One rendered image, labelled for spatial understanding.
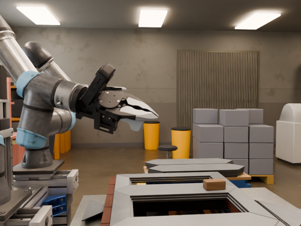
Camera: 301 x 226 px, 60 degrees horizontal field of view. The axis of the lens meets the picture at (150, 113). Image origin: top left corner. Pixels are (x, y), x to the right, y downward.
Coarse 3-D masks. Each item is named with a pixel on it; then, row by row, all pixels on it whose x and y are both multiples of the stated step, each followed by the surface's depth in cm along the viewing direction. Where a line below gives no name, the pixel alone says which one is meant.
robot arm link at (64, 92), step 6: (60, 84) 64; (66, 84) 64; (72, 84) 64; (78, 84) 66; (60, 90) 63; (66, 90) 63; (72, 90) 63; (54, 96) 64; (60, 96) 63; (66, 96) 63; (54, 102) 64; (60, 102) 64; (66, 102) 63; (60, 108) 66; (66, 108) 64
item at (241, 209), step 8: (184, 176) 181; (192, 176) 181; (200, 176) 182; (208, 176) 182; (136, 200) 143; (144, 200) 143; (152, 200) 144; (160, 200) 144; (168, 200) 145; (176, 200) 145; (184, 200) 146; (232, 200) 141; (240, 208) 132
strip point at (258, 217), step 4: (256, 216) 118; (260, 216) 118; (264, 216) 118; (260, 220) 114; (264, 220) 114; (268, 220) 114; (272, 220) 114; (276, 220) 114; (264, 224) 111; (268, 224) 111; (272, 224) 111
